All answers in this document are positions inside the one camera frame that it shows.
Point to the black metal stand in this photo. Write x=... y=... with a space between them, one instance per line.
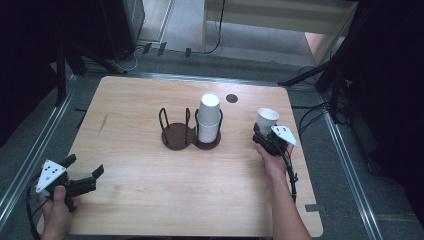
x=61 y=76

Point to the dark curtain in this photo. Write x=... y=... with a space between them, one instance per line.
x=396 y=100
x=23 y=66

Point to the single white paper cup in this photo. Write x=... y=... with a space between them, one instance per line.
x=267 y=118

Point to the black round table grommet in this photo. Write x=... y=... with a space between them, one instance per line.
x=231 y=98

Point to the person's right hand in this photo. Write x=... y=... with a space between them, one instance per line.
x=275 y=165

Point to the stack of white paper cups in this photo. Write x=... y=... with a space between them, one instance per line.
x=209 y=116

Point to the black cabinet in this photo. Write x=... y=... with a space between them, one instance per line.
x=113 y=26

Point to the black tape strip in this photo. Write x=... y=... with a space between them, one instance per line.
x=315 y=208

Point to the small black floor plug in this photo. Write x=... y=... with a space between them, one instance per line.
x=147 y=48
x=188 y=52

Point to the black tripod stand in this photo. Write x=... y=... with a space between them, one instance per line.
x=306 y=76

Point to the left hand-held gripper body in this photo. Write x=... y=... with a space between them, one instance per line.
x=50 y=175

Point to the white background table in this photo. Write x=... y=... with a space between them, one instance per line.
x=266 y=13

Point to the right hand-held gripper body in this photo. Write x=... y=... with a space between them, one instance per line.
x=283 y=135

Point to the aluminium floor rail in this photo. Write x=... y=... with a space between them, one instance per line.
x=200 y=78
x=36 y=146
x=350 y=173

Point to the person's left hand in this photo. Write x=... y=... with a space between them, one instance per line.
x=56 y=216

